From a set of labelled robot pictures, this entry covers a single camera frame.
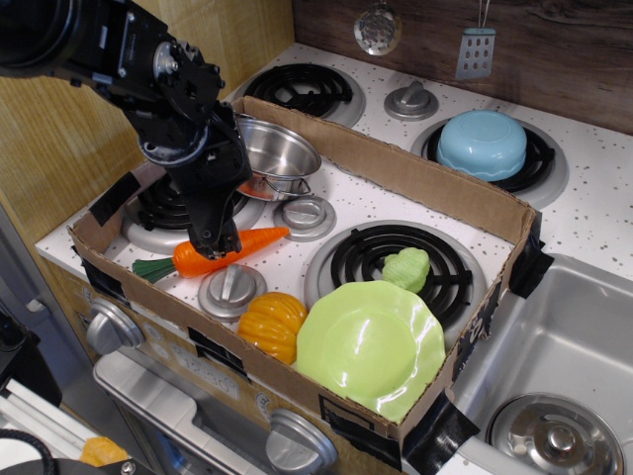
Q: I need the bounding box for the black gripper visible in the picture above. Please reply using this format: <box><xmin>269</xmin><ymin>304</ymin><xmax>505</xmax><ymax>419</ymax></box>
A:
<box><xmin>147</xmin><ymin>102</ymin><xmax>252</xmax><ymax>260</ymax></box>

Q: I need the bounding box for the orange toy carrot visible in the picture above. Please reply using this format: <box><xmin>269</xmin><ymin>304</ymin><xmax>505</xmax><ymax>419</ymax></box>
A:
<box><xmin>132</xmin><ymin>227</ymin><xmax>290</xmax><ymax>283</ymax></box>

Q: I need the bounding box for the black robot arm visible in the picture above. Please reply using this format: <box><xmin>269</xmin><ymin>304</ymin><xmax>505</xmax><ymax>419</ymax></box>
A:
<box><xmin>1</xmin><ymin>1</ymin><xmax>252</xmax><ymax>259</ymax></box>

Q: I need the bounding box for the light green plastic plate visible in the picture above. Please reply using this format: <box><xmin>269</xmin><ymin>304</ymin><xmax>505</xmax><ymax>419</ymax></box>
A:
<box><xmin>296</xmin><ymin>281</ymin><xmax>446</xmax><ymax>424</ymax></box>

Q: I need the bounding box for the front left stove burner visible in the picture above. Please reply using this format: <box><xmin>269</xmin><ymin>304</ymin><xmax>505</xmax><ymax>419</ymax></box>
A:
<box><xmin>121</xmin><ymin>175</ymin><xmax>268</xmax><ymax>256</ymax></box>

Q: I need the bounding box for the silver front stovetop knob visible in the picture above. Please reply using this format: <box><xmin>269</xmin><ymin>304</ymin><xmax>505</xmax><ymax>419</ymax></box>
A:
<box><xmin>198</xmin><ymin>264</ymin><xmax>268</xmax><ymax>324</ymax></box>

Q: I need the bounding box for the silver stovetop knob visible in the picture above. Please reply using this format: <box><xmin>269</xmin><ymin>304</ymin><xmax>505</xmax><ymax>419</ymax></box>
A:
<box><xmin>273</xmin><ymin>196</ymin><xmax>337</xmax><ymax>242</ymax></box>
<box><xmin>198</xmin><ymin>264</ymin><xmax>268</xmax><ymax>324</ymax></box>
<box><xmin>384</xmin><ymin>80</ymin><xmax>439</xmax><ymax>122</ymax></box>

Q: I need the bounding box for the small steel pot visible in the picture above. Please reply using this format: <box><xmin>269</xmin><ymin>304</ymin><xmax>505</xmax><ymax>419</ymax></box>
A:
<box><xmin>237</xmin><ymin>116</ymin><xmax>321</xmax><ymax>202</ymax></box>

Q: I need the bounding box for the silver middle stovetop knob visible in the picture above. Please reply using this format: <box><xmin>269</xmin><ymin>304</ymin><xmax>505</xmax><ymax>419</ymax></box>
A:
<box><xmin>273</xmin><ymin>196</ymin><xmax>337</xmax><ymax>242</ymax></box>

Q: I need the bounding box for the brown cardboard fence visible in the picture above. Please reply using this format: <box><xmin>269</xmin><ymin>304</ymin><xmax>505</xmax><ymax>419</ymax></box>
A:
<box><xmin>69</xmin><ymin>98</ymin><xmax>542</xmax><ymax>474</ymax></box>

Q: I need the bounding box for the orange toy pumpkin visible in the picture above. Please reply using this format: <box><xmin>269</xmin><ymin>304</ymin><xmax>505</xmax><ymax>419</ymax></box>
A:
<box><xmin>237</xmin><ymin>292</ymin><xmax>308</xmax><ymax>365</ymax></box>

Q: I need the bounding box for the silver left oven knob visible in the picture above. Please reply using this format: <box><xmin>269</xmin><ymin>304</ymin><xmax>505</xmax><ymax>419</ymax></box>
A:
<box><xmin>86</xmin><ymin>298</ymin><xmax>145</xmax><ymax>355</ymax></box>

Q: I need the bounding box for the silver oven knob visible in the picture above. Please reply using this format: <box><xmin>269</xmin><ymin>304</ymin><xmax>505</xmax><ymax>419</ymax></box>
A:
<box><xmin>265</xmin><ymin>409</ymin><xmax>338</xmax><ymax>475</ymax></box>
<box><xmin>86</xmin><ymin>298</ymin><xmax>145</xmax><ymax>355</ymax></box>

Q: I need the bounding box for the back left stove burner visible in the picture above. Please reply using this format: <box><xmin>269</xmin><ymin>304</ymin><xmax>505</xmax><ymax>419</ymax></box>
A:
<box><xmin>234</xmin><ymin>63</ymin><xmax>366</xmax><ymax>128</ymax></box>

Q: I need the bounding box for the light green toy vegetable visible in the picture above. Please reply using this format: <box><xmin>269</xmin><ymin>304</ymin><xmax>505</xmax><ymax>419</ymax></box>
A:
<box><xmin>382</xmin><ymin>247</ymin><xmax>430</xmax><ymax>294</ymax></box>

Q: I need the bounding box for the silver right oven knob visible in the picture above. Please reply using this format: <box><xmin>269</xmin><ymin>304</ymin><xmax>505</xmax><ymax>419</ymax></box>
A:
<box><xmin>265</xmin><ymin>409</ymin><xmax>338</xmax><ymax>475</ymax></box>

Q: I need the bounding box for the silver back stovetop knob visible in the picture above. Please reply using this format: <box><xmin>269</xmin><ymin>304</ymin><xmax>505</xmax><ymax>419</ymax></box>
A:
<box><xmin>384</xmin><ymin>80</ymin><xmax>439</xmax><ymax>122</ymax></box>

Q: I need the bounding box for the orange object bottom left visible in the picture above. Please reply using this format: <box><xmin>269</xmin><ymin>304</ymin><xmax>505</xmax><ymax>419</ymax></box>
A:
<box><xmin>79</xmin><ymin>436</ymin><xmax>129</xmax><ymax>467</ymax></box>

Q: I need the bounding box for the hanging metal strainer spoon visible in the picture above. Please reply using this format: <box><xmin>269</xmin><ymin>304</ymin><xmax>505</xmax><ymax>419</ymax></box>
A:
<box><xmin>353</xmin><ymin>1</ymin><xmax>403</xmax><ymax>56</ymax></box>

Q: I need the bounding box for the light blue plastic bowl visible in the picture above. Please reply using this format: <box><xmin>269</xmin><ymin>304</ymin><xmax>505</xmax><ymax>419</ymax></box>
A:
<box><xmin>436</xmin><ymin>110</ymin><xmax>527</xmax><ymax>182</ymax></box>

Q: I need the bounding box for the hanging metal slotted spatula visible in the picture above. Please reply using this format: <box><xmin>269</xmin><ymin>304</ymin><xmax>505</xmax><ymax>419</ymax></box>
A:
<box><xmin>455</xmin><ymin>1</ymin><xmax>497</xmax><ymax>81</ymax></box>

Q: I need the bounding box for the back right stove burner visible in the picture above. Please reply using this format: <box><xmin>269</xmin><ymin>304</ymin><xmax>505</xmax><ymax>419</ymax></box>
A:
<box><xmin>411</xmin><ymin>119</ymin><xmax>569</xmax><ymax>209</ymax></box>

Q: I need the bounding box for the steel sink basin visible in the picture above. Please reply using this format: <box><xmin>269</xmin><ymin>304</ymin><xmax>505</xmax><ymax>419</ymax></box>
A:
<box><xmin>403</xmin><ymin>253</ymin><xmax>633</xmax><ymax>475</ymax></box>

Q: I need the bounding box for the steel pot lid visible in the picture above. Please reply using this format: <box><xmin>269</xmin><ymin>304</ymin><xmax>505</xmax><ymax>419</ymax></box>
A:
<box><xmin>486</xmin><ymin>393</ymin><xmax>626</xmax><ymax>474</ymax></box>

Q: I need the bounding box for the silver oven door handle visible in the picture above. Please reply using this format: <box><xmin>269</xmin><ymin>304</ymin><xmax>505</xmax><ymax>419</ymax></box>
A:
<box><xmin>93</xmin><ymin>351</ymin><xmax>261</xmax><ymax>474</ymax></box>

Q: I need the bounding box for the black braided cable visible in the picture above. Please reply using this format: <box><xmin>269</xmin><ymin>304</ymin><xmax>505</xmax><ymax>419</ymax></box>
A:
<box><xmin>0</xmin><ymin>428</ymin><xmax>54</xmax><ymax>475</ymax></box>

